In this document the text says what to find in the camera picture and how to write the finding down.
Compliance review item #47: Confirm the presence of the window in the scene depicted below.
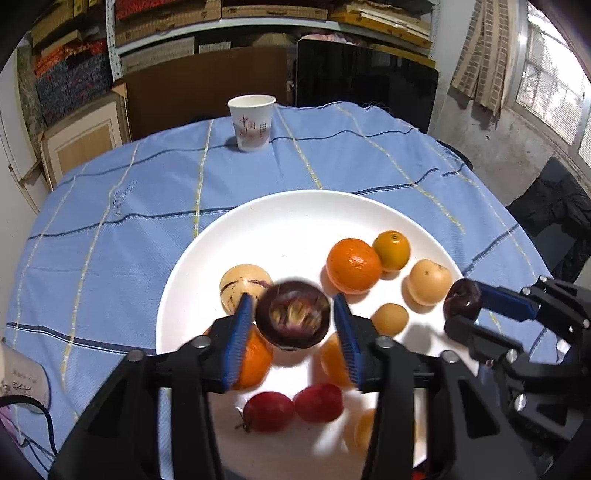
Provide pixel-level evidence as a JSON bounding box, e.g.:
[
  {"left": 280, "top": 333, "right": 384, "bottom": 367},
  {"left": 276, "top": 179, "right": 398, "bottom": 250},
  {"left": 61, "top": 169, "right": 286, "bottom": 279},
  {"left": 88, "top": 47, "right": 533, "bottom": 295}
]
[{"left": 515, "top": 0, "right": 591, "bottom": 160}]

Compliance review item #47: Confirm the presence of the red round fruit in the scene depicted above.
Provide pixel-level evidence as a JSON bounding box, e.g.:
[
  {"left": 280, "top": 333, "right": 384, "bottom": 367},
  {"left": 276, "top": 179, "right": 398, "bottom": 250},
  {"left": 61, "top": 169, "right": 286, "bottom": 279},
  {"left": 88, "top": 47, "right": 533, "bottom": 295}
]
[
  {"left": 242, "top": 391, "right": 296, "bottom": 433},
  {"left": 294, "top": 382, "right": 345, "bottom": 423}
]

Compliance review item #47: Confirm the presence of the small orange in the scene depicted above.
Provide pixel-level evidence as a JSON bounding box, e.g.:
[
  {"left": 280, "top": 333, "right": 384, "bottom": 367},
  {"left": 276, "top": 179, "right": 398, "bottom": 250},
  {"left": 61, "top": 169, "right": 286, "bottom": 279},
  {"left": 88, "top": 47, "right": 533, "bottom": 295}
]
[{"left": 320, "top": 335, "right": 356, "bottom": 388}]

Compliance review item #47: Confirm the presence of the small oval kumquat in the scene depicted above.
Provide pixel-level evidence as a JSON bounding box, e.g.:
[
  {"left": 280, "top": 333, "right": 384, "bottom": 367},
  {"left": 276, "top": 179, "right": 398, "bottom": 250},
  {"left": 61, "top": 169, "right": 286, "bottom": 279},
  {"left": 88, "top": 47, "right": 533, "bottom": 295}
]
[{"left": 373, "top": 230, "right": 411, "bottom": 272}]

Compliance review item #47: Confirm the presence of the stack of yellow boards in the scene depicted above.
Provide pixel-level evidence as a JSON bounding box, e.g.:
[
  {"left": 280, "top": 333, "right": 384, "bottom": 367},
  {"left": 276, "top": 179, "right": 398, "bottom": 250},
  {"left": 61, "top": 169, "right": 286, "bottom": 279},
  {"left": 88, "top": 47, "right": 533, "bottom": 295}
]
[{"left": 330, "top": 0, "right": 437, "bottom": 51}]

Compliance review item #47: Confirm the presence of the yellow orange fruit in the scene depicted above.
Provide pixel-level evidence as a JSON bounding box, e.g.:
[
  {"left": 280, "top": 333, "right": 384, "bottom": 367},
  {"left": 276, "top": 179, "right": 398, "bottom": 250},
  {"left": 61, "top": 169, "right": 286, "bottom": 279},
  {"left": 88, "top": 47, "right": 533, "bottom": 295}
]
[{"left": 353, "top": 407, "right": 377, "bottom": 455}]

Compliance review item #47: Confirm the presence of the white metal shelf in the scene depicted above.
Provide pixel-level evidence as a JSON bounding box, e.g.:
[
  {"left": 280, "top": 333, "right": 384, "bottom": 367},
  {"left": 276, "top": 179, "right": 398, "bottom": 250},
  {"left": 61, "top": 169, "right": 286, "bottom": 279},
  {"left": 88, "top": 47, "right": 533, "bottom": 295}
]
[{"left": 106, "top": 0, "right": 437, "bottom": 70}]

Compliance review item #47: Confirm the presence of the medium orange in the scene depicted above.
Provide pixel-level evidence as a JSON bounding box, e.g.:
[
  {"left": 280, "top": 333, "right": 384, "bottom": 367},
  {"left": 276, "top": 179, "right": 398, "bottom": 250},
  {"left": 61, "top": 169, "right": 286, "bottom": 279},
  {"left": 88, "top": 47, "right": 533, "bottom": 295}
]
[{"left": 326, "top": 237, "right": 383, "bottom": 295}]

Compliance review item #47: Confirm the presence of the white paper cup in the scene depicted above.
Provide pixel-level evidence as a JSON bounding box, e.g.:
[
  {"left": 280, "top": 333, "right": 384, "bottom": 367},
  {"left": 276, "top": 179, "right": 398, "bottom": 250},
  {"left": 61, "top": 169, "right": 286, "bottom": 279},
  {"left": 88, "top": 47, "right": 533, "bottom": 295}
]
[{"left": 227, "top": 94, "right": 277, "bottom": 153}]

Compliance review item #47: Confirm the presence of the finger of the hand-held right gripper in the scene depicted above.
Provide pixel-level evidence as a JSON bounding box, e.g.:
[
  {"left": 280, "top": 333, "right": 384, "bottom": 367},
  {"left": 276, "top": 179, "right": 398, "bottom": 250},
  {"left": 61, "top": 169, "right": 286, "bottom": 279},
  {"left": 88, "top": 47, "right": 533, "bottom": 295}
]
[
  {"left": 475, "top": 276, "right": 591, "bottom": 330},
  {"left": 443, "top": 314, "right": 560, "bottom": 385}
]

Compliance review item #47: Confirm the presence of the blue striped tablecloth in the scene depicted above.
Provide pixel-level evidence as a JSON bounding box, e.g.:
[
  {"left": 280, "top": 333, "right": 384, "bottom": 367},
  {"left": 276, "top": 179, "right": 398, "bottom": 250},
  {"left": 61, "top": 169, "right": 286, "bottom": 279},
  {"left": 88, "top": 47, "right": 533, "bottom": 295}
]
[{"left": 4, "top": 100, "right": 555, "bottom": 480}]

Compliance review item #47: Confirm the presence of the brown cardboard sheet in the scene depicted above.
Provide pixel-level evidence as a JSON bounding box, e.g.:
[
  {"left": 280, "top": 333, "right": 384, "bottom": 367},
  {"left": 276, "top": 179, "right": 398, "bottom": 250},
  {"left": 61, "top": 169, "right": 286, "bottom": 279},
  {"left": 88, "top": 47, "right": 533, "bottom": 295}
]
[{"left": 112, "top": 46, "right": 296, "bottom": 141}]

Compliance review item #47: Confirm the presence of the dark jacket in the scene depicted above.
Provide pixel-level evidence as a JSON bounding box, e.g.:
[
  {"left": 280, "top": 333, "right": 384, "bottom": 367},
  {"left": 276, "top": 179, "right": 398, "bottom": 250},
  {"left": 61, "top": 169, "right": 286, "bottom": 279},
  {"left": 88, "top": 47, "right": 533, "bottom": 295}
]
[{"left": 505, "top": 157, "right": 591, "bottom": 284}]

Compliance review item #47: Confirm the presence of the pale orange round fruit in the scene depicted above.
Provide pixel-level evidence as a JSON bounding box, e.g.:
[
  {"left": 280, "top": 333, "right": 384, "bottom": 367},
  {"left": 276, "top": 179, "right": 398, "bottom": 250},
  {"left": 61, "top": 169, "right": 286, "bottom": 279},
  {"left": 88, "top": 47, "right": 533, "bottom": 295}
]
[{"left": 407, "top": 259, "right": 453, "bottom": 306}]

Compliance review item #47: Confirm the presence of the small tan fruit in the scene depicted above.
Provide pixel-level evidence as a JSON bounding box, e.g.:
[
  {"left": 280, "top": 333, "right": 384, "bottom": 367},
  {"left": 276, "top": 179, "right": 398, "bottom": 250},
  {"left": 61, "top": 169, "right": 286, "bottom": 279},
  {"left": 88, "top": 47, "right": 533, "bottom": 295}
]
[{"left": 372, "top": 303, "right": 410, "bottom": 337}]

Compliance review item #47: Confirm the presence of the black cable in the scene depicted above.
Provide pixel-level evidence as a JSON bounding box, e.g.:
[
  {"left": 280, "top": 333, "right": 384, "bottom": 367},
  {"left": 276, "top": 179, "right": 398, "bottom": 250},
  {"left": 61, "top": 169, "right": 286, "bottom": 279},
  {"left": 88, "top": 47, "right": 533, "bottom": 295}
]
[{"left": 0, "top": 394, "right": 61, "bottom": 457}]

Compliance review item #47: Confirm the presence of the striped pepino melon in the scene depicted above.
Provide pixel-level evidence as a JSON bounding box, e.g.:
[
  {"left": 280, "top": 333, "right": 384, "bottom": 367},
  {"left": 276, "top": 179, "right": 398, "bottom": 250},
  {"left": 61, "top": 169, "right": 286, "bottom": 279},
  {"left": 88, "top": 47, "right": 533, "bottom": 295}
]
[{"left": 219, "top": 264, "right": 274, "bottom": 315}]

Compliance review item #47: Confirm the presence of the framed cardboard box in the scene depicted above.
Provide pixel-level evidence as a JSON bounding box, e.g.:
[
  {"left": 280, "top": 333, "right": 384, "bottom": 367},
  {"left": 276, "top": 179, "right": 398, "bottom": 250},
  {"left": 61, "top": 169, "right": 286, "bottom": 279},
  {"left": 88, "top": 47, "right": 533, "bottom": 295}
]
[{"left": 39, "top": 95, "right": 132, "bottom": 190}]

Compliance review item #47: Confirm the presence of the large orange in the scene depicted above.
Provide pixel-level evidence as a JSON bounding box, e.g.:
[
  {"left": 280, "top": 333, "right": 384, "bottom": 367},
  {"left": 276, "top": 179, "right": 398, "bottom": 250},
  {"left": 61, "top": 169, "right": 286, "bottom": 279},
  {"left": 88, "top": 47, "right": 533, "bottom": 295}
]
[{"left": 203, "top": 323, "right": 274, "bottom": 391}]

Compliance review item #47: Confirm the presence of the brick pattern cloth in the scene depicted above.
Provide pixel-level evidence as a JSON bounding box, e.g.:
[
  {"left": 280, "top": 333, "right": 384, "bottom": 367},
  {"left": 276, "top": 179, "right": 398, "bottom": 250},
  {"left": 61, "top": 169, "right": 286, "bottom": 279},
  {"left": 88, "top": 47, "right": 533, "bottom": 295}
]
[{"left": 450, "top": 0, "right": 520, "bottom": 118}]

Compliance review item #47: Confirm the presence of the stack of patterned fabric boxes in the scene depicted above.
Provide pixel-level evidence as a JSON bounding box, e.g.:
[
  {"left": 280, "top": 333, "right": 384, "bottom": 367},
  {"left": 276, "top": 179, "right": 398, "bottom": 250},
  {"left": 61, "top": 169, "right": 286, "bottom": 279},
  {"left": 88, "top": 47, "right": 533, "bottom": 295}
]
[{"left": 32, "top": 39, "right": 114, "bottom": 127}]

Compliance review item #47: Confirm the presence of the small dark purple fruit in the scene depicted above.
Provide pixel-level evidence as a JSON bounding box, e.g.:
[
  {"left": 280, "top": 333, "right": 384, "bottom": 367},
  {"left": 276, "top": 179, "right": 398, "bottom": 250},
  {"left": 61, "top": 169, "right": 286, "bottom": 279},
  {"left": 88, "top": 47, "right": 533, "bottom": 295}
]
[{"left": 442, "top": 278, "right": 483, "bottom": 319}]

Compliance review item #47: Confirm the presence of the large dark purple fruit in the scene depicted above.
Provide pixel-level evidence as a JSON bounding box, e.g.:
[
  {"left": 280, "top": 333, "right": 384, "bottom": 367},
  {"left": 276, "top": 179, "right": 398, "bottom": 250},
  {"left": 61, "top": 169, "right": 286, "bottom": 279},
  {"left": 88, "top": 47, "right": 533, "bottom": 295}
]
[{"left": 255, "top": 278, "right": 332, "bottom": 352}]

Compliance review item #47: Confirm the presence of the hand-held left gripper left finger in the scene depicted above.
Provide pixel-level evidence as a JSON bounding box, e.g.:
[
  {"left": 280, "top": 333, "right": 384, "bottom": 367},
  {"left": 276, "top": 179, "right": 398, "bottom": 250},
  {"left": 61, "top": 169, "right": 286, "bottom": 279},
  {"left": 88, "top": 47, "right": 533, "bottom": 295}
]
[{"left": 48, "top": 292, "right": 256, "bottom": 480}]

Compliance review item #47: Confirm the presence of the white round plate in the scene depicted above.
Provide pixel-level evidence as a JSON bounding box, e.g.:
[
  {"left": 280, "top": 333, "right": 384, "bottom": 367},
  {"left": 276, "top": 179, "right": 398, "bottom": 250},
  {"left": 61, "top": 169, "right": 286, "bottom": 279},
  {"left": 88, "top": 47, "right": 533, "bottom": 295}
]
[{"left": 156, "top": 189, "right": 481, "bottom": 480}]

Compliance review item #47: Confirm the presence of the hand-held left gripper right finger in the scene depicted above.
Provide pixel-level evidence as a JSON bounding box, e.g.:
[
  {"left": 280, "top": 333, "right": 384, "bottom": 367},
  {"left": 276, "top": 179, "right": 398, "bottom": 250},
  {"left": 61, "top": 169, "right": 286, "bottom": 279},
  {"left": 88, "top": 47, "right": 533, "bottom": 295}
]
[{"left": 333, "top": 293, "right": 539, "bottom": 480}]

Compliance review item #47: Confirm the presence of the black flat panel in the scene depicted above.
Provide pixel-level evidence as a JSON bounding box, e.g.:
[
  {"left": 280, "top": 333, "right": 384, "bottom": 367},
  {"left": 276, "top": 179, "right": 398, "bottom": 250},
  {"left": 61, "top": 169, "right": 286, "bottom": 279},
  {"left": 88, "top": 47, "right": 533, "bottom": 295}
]
[{"left": 295, "top": 38, "right": 439, "bottom": 134}]

